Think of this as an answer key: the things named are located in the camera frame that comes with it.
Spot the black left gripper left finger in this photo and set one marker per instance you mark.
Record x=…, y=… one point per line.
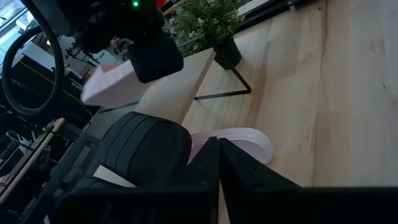
x=205, y=171

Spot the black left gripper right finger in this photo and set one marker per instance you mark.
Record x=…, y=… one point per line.
x=242, y=174

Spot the pink rubber slide sandal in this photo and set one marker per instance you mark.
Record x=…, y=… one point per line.
x=109, y=87
x=248, y=143

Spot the black rubber slide sandal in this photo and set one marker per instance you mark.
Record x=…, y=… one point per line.
x=146, y=149

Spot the potted green plant black pot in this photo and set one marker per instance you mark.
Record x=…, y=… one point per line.
x=211, y=18

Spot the wooden pole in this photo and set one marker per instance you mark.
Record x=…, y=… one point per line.
x=31, y=158

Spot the black metal table frame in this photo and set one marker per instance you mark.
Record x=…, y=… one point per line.
x=264, y=14

